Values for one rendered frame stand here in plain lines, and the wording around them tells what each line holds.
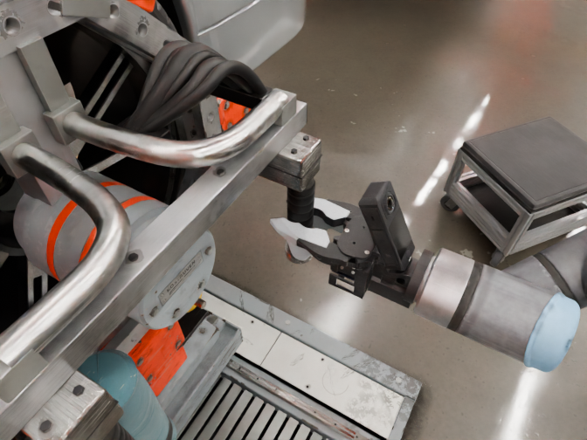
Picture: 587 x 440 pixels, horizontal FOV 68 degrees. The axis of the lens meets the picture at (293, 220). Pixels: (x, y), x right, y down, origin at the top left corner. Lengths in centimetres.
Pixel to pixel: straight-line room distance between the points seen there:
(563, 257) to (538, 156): 101
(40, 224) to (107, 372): 20
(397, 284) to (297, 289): 94
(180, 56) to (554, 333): 49
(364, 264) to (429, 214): 127
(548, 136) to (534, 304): 127
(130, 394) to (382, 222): 37
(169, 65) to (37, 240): 24
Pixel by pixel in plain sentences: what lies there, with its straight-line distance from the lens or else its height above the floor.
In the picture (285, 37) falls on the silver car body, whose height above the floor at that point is 77.
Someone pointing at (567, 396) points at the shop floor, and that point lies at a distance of 156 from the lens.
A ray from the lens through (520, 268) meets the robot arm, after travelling 68.
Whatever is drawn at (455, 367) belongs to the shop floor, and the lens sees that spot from 146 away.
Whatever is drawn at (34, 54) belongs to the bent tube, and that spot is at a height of 107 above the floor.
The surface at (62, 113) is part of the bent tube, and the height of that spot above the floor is 102.
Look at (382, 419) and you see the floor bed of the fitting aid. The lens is 126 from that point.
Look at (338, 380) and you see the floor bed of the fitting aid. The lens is 128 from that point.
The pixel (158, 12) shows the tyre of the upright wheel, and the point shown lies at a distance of 70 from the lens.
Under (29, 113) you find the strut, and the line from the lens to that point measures 50.
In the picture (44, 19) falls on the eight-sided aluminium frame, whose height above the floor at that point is 109.
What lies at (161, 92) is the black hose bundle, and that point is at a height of 102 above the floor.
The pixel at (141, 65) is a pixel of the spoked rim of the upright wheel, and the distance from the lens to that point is 70.
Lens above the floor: 126
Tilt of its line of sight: 48 degrees down
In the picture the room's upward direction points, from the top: straight up
